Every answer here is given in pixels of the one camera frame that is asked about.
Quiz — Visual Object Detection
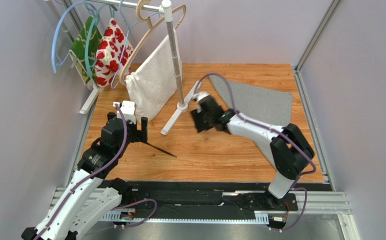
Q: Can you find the teal hanger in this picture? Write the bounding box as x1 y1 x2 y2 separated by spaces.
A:
84 3 117 80

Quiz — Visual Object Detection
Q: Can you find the grey cloth napkin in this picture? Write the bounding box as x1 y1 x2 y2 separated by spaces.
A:
208 73 293 167

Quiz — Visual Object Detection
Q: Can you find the green patterned cloth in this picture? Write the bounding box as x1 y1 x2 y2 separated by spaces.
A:
69 16 102 86

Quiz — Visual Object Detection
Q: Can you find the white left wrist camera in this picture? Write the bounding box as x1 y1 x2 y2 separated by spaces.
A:
113 100 137 124

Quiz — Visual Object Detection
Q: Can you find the red floral white cloth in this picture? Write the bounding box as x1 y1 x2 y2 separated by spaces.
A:
94 18 134 87

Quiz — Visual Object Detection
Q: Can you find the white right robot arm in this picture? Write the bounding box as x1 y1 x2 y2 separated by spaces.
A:
191 92 315 200

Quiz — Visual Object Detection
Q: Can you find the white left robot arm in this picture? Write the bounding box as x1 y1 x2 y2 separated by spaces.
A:
22 112 148 240

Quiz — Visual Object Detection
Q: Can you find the beige wooden hanger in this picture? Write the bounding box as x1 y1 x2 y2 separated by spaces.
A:
118 0 187 82

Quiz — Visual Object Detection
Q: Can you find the white towel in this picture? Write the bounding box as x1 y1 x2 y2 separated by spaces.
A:
125 36 177 121

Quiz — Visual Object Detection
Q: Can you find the light blue hanger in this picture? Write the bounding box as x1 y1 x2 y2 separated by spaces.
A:
48 0 97 74

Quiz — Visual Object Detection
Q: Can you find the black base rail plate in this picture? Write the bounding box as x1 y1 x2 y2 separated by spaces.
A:
121 181 299 220

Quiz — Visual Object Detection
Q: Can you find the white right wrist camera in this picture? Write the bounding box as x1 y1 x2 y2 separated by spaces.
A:
192 91 210 104

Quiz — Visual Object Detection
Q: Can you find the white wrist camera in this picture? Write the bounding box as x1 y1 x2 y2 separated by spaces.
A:
192 91 210 104
113 100 137 124

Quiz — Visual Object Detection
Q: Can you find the blue wire hanger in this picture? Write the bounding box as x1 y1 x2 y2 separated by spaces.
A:
109 0 160 89

